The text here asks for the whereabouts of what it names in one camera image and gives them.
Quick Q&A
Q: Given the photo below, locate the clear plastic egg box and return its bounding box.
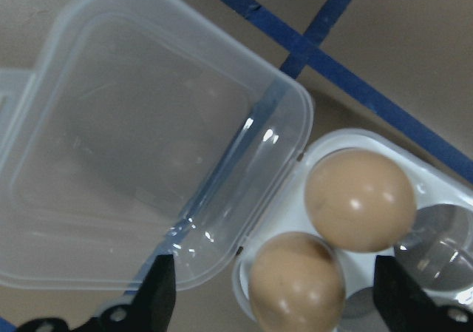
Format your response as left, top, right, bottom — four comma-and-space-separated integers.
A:
0, 0, 473, 332

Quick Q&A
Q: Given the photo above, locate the brown egg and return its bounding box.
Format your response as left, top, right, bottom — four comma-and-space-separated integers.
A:
304, 149, 418, 254
248, 231, 347, 332

